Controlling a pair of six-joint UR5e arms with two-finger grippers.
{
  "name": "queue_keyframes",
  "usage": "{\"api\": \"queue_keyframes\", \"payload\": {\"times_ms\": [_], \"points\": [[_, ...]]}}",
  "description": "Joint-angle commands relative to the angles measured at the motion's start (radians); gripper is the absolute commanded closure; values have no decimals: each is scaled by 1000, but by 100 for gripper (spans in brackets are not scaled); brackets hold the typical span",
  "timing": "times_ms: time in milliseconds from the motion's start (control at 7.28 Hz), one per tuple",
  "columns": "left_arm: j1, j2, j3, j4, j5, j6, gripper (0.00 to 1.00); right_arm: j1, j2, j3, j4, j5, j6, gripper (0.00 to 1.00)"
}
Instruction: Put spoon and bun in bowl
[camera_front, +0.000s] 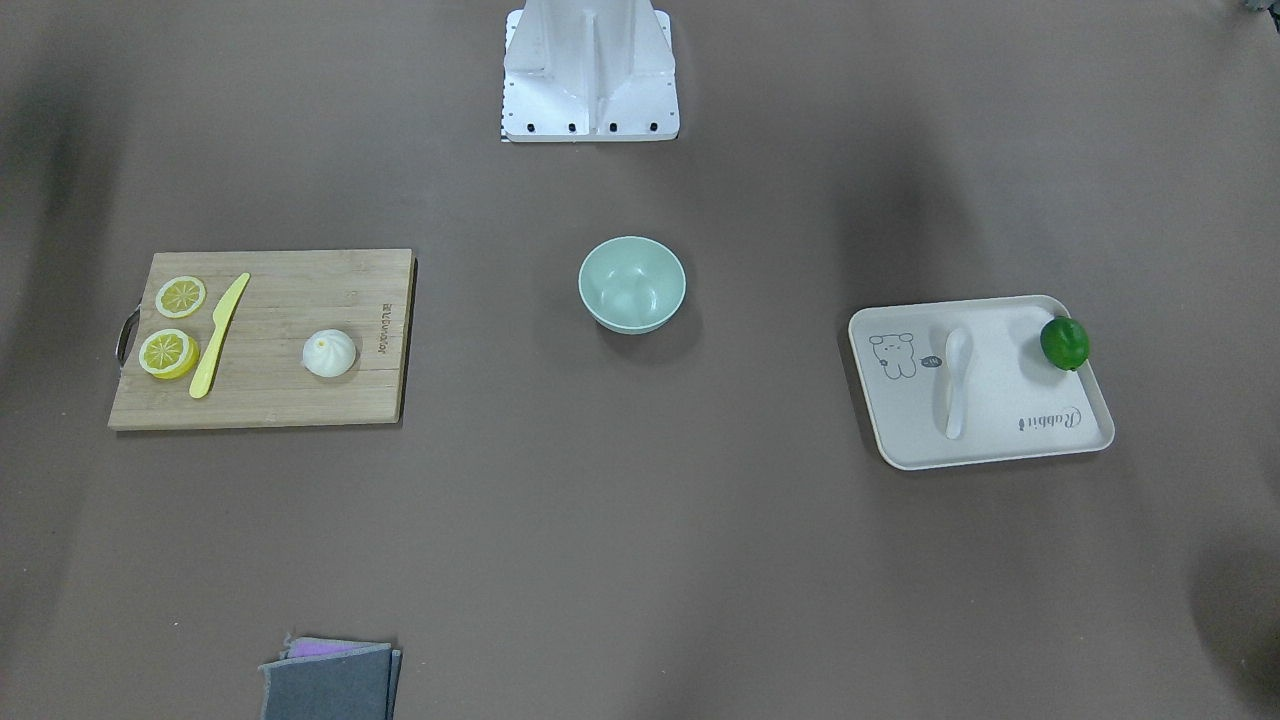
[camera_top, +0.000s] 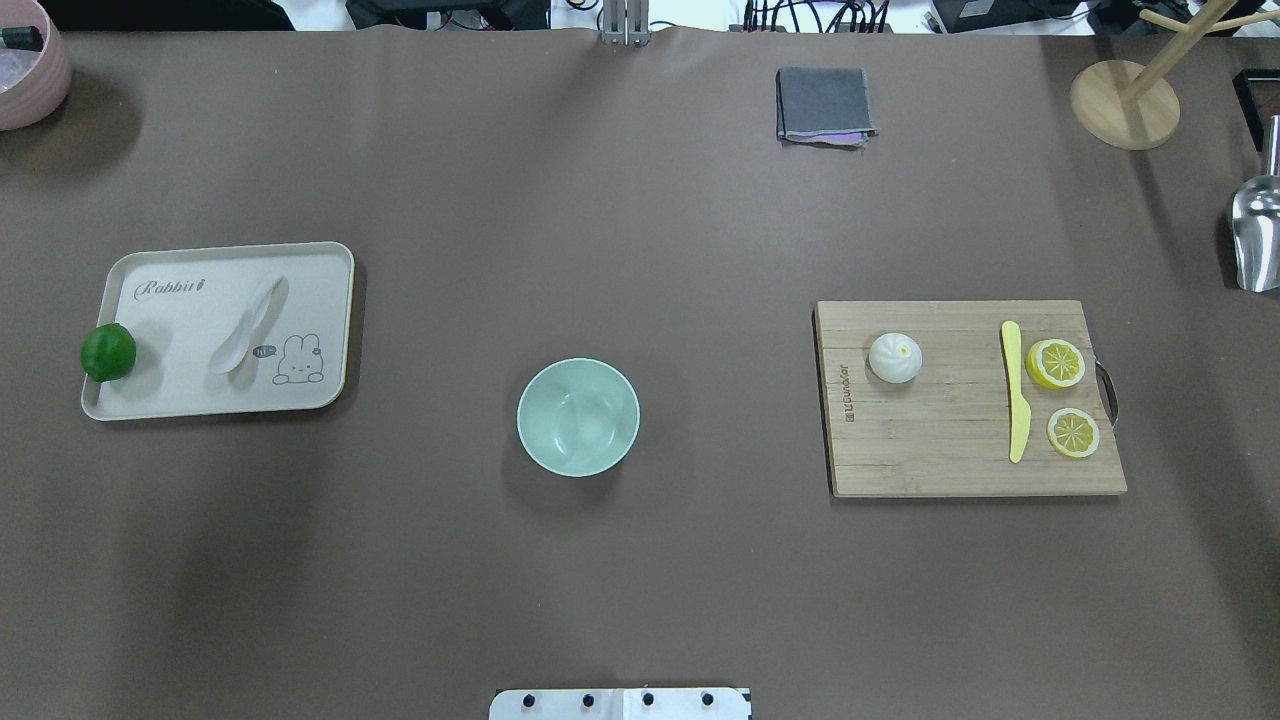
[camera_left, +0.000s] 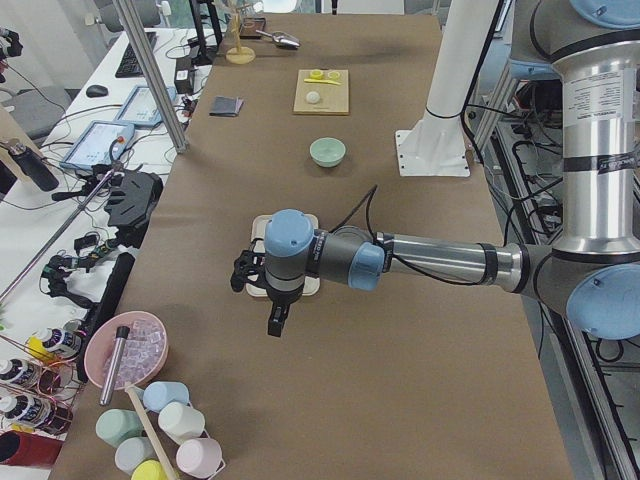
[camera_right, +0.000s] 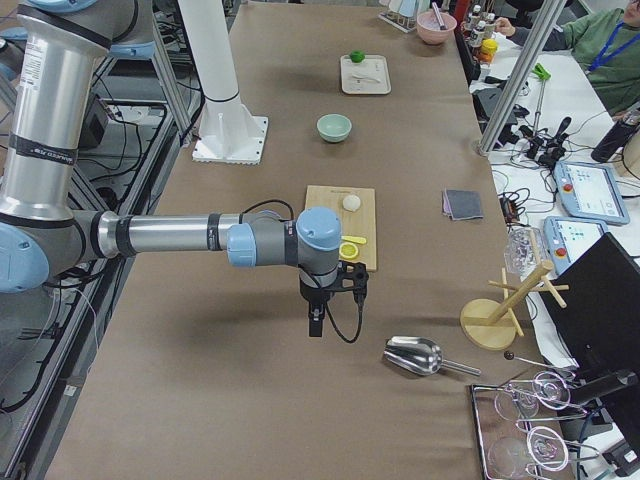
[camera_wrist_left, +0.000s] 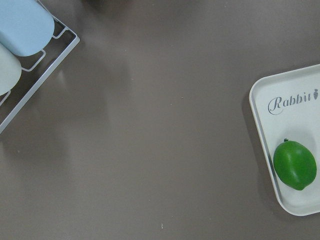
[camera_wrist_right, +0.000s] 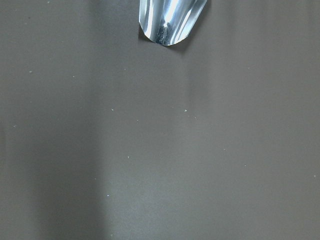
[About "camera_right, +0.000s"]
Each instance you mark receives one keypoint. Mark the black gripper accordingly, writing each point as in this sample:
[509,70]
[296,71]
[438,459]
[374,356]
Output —
[311,293]

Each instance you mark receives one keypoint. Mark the white steamed bun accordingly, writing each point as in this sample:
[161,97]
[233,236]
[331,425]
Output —
[351,203]

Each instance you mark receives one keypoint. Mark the white ceramic spoon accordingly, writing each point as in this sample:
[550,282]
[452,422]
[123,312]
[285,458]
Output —
[365,78]

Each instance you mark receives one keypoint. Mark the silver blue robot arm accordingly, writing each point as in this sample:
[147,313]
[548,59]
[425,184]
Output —
[41,236]

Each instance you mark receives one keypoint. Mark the light green bowl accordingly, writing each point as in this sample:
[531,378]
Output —
[333,127]

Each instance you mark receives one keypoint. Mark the pink bowl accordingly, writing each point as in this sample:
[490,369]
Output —
[429,30]

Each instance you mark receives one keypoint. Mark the lemon half near knife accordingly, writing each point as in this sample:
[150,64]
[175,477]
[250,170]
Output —
[348,250]

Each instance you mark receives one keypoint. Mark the yellow plastic knife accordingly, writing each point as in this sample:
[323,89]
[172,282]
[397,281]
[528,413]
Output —
[354,239]

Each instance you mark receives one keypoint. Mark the bamboo cutting board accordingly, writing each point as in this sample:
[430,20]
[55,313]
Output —
[359,223]

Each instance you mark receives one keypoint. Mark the metal scoop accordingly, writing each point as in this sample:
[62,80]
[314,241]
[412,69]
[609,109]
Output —
[422,356]

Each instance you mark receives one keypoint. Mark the wooden mug tree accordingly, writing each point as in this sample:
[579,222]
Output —
[494,326]

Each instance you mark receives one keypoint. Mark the grey purple folded cloth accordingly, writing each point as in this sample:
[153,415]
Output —
[461,204]

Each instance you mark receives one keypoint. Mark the clear plastic container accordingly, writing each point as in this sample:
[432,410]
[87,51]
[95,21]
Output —
[522,251]

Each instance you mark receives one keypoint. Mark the cream plastic tray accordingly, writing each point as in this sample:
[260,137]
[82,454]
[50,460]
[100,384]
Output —
[373,65]

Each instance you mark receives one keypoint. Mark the green lime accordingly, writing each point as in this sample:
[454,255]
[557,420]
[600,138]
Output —
[357,56]

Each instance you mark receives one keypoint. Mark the lower teach pendant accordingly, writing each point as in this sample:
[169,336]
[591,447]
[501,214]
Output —
[568,238]

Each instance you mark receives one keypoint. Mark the teach pendant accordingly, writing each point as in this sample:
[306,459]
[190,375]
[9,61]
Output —
[568,238]
[588,190]

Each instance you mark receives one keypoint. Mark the black monitor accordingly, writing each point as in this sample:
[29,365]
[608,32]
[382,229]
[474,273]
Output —
[599,326]

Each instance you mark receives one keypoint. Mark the upper teach pendant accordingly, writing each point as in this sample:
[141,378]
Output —
[588,190]

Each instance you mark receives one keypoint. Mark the black water bottle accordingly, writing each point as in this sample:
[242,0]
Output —
[619,134]

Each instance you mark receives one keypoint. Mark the person in green sweater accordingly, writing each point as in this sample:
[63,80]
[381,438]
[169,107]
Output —
[606,46]

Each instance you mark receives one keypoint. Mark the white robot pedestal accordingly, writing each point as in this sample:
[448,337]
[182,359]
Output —
[227,132]

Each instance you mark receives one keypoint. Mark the wire glass rack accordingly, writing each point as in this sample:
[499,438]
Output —
[517,428]

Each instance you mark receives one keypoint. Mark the aluminium frame post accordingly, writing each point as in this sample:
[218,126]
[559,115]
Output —
[542,27]

